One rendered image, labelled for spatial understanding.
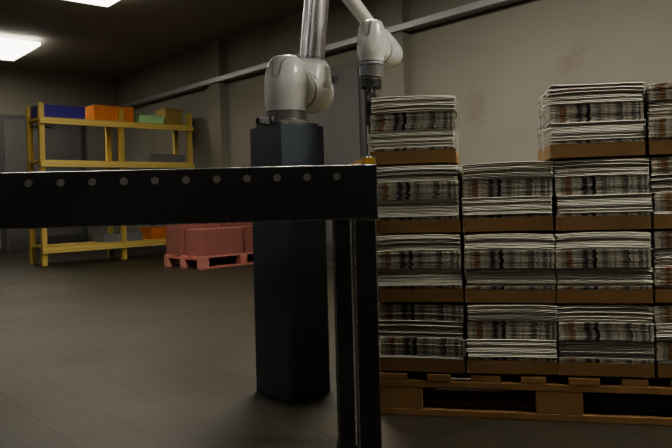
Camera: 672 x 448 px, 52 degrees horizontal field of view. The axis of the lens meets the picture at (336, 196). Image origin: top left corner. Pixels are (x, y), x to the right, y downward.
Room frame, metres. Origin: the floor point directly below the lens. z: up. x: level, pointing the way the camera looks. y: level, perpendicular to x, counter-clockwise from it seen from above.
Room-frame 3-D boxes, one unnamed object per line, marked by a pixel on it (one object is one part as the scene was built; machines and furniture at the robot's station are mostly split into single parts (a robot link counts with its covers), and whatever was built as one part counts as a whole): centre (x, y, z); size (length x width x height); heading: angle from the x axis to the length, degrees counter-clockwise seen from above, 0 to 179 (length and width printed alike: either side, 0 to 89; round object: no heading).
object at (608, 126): (2.36, -0.86, 0.95); 0.38 x 0.29 x 0.23; 169
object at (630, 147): (2.36, -0.86, 0.86); 0.38 x 0.29 x 0.04; 169
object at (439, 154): (2.39, -0.27, 0.86); 0.29 x 0.16 x 0.04; 78
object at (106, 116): (9.20, 2.94, 1.02); 2.21 x 0.59 x 2.03; 130
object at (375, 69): (2.52, -0.14, 1.19); 0.09 x 0.09 x 0.06
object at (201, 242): (8.09, 1.32, 0.36); 1.19 x 0.85 x 0.72; 130
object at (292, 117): (2.62, 0.20, 1.03); 0.22 x 0.18 x 0.06; 130
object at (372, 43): (2.53, -0.15, 1.29); 0.13 x 0.11 x 0.16; 155
